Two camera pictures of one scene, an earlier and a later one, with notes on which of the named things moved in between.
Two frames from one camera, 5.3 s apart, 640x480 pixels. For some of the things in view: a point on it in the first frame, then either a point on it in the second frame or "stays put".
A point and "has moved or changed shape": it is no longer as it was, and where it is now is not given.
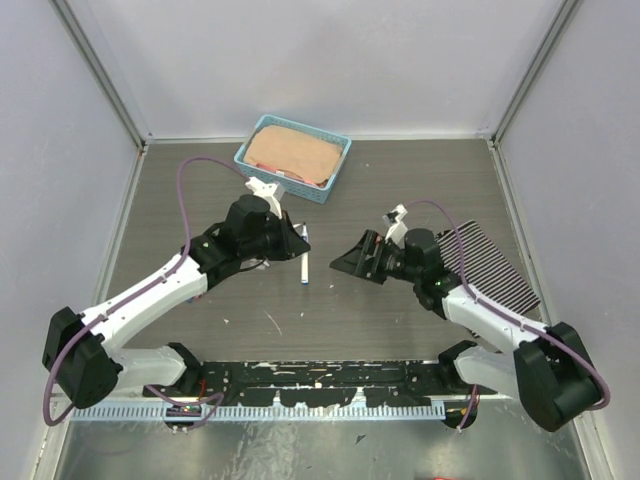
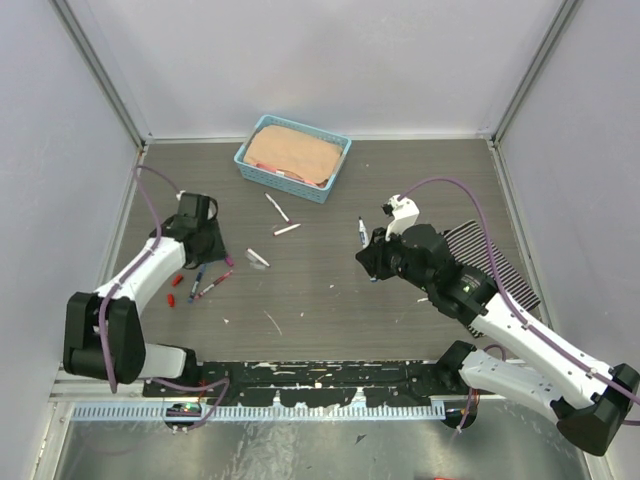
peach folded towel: [307, 155] stays put
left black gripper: [292, 244] to [220, 251]
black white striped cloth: [486, 269] stays put
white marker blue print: [305, 257] has moved or changed shape
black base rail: [318, 382] stays put
